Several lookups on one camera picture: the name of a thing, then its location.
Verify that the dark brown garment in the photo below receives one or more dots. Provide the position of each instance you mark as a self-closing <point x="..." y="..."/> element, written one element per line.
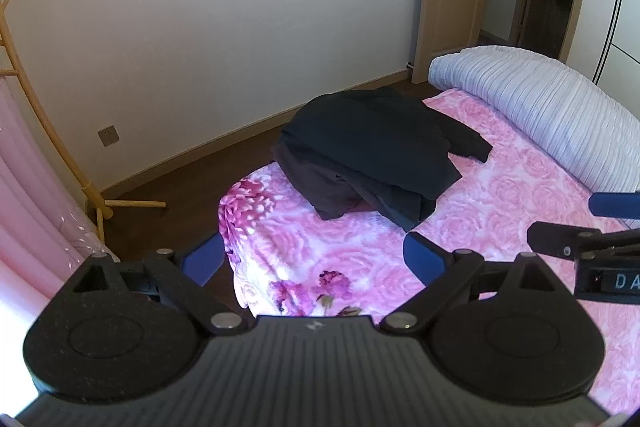
<point x="320" y="192"/>

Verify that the low beige wall socket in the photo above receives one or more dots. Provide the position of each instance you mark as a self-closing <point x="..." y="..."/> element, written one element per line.
<point x="108" y="136"/>

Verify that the pink curtain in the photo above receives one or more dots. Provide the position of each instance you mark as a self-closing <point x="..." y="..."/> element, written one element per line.
<point x="30" y="227"/>

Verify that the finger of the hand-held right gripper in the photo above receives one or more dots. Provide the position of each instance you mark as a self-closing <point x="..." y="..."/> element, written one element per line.
<point x="555" y="238"/>
<point x="615" y="204"/>

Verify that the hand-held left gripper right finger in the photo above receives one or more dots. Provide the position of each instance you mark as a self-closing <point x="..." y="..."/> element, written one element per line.
<point x="425" y="257"/>

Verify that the white wardrobe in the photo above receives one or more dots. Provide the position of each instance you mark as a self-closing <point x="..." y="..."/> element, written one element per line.
<point x="620" y="7"/>

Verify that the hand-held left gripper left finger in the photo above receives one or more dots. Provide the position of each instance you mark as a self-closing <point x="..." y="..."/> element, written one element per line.
<point x="202" y="259"/>

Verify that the black sweatshirt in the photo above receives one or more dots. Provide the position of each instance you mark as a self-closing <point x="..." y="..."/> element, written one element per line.
<point x="370" y="142"/>

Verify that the grey striped duvet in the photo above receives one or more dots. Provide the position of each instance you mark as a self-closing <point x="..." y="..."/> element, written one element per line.
<point x="545" y="102"/>

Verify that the wooden coat rack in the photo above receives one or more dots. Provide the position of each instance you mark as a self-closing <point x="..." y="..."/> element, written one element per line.
<point x="37" y="117"/>

